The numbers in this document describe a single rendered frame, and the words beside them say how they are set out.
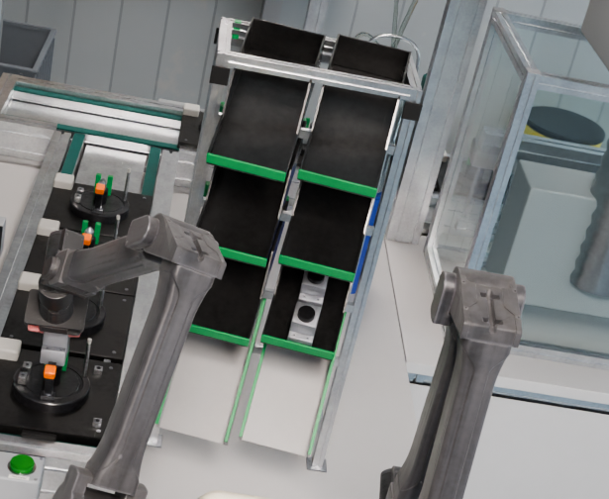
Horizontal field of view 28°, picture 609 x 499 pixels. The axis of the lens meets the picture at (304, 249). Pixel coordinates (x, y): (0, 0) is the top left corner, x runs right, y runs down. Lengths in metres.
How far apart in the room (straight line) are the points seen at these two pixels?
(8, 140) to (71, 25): 2.25
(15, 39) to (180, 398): 2.41
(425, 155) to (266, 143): 1.27
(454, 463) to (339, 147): 0.67
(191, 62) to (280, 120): 3.53
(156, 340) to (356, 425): 1.05
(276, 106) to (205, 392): 0.54
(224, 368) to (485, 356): 0.82
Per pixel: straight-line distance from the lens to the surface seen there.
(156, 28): 5.57
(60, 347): 2.26
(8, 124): 3.40
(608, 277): 2.94
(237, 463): 2.43
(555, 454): 3.08
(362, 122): 2.13
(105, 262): 1.87
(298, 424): 2.28
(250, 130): 2.07
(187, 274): 1.61
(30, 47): 4.47
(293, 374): 2.29
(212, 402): 2.26
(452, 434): 1.60
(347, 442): 2.55
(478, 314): 1.55
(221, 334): 2.14
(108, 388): 2.37
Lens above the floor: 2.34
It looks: 27 degrees down
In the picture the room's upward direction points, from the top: 13 degrees clockwise
